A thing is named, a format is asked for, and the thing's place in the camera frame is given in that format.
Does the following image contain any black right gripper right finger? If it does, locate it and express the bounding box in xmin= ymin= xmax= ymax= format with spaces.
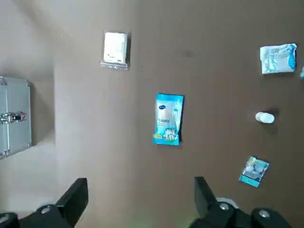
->
xmin=187 ymin=176 xmax=294 ymax=228

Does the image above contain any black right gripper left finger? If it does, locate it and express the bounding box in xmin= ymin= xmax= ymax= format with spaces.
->
xmin=0 ymin=177 xmax=89 ymax=228

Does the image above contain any blue cotton swab packet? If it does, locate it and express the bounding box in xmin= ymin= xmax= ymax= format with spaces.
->
xmin=152 ymin=93 xmax=185 ymax=146

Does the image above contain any silver aluminium medicine case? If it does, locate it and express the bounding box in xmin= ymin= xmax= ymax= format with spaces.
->
xmin=0 ymin=76 xmax=33 ymax=159

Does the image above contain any white gauze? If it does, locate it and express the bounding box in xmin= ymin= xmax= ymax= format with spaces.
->
xmin=99 ymin=30 xmax=132 ymax=71

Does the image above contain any small teal plaster packet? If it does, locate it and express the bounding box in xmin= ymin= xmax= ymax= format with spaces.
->
xmin=238 ymin=156 xmax=270 ymax=188

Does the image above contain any small white pill bottle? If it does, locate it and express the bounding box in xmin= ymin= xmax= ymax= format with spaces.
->
xmin=255 ymin=111 xmax=275 ymax=124

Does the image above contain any white blue surgical packet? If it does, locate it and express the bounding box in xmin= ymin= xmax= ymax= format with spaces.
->
xmin=259 ymin=43 xmax=298 ymax=75

